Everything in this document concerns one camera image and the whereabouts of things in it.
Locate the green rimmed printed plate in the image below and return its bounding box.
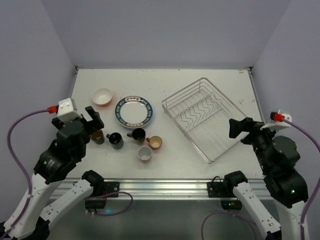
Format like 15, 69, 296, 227
114, 95, 154, 129

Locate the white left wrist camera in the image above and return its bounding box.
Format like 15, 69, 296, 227
57, 98, 79, 122

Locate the dark blue mug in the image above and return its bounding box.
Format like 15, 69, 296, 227
106, 132, 124, 150

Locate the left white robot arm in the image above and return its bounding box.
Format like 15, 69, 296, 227
0, 106, 104, 240

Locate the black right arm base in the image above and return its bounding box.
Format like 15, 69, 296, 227
206, 176, 243, 211

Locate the black mug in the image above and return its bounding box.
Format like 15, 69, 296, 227
90, 129, 105, 145

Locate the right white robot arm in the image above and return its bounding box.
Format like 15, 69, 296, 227
223, 113, 310, 240

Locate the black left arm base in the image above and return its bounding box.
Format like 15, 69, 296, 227
84, 181, 120, 213

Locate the orange red mug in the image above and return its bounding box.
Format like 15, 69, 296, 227
146, 136, 163, 150

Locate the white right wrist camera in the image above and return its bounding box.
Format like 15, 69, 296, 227
260, 109, 292, 132

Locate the orange bowl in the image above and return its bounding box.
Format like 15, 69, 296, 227
91, 88, 113, 107

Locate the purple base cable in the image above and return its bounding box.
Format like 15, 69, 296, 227
84, 191, 134, 217
201, 211, 258, 240

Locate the light blue plate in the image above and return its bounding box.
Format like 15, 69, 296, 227
119, 102, 153, 129

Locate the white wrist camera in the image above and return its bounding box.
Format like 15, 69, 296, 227
57, 98, 79, 122
260, 109, 292, 132

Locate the aluminium mounting rail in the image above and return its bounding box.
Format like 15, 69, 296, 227
49, 178, 272, 200

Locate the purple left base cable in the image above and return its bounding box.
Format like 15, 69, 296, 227
84, 191, 134, 217

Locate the dark maroon mug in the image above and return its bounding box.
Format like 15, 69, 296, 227
126, 128, 146, 142

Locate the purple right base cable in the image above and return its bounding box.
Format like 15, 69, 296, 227
201, 211, 258, 240

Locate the pink mug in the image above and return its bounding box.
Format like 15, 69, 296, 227
137, 143, 153, 163

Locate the metal wire dish rack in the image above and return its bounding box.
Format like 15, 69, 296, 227
162, 77, 246, 164

